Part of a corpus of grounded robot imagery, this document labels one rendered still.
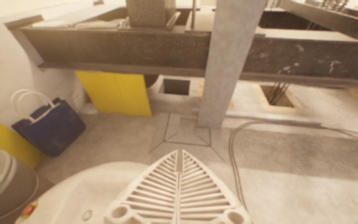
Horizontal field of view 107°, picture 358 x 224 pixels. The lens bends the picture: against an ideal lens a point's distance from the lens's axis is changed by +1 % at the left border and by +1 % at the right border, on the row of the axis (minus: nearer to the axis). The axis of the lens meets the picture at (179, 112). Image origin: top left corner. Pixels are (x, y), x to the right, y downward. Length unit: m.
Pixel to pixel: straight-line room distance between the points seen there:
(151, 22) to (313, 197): 1.32
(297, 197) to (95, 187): 1.03
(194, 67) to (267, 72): 0.46
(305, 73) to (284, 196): 0.74
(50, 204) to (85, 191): 0.09
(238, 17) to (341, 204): 1.12
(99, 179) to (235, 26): 0.81
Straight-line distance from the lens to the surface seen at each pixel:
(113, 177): 0.59
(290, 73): 1.11
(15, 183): 0.92
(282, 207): 1.04
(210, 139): 1.03
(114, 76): 1.04
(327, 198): 1.21
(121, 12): 1.82
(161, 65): 0.96
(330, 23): 1.25
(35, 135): 1.13
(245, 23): 0.73
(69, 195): 0.63
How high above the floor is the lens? 0.87
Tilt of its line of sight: 46 degrees down
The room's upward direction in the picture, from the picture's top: straight up
